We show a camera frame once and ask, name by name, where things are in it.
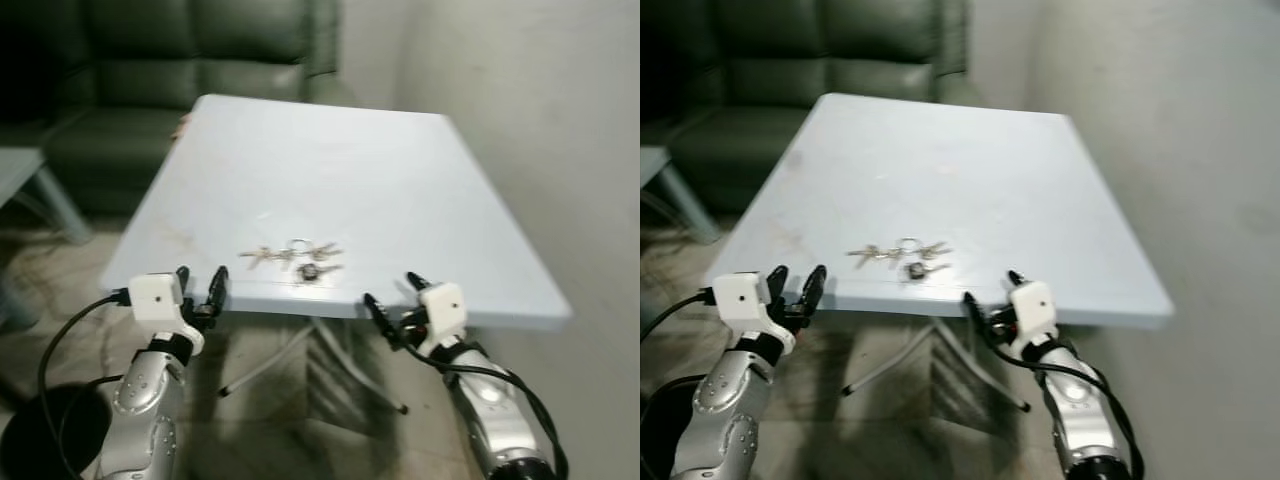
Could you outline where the black round bin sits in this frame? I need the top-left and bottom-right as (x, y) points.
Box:
(640, 374), (706, 480)
(0, 384), (113, 480)

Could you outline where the light blue folding table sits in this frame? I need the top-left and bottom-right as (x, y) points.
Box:
(700, 93), (1177, 413)
(98, 94), (574, 414)

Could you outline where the silver key bunch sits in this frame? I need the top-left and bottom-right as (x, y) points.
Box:
(845, 237), (954, 284)
(238, 238), (346, 284)

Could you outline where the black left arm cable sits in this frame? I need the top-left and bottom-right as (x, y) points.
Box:
(37, 288), (133, 479)
(640, 288), (718, 344)

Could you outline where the dark green leather sofa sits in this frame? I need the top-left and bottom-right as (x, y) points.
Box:
(0, 0), (348, 217)
(640, 0), (979, 213)

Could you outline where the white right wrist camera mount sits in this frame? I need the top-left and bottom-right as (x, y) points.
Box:
(1009, 280), (1060, 360)
(415, 282), (469, 359)

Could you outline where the small grey side table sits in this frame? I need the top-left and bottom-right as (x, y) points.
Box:
(640, 145), (723, 247)
(0, 147), (93, 247)

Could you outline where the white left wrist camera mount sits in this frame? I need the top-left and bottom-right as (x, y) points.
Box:
(711, 271), (797, 354)
(127, 272), (207, 357)

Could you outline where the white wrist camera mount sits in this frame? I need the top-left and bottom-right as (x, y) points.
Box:
(1009, 280), (1060, 360)
(415, 282), (469, 359)
(711, 271), (797, 354)
(127, 272), (207, 357)

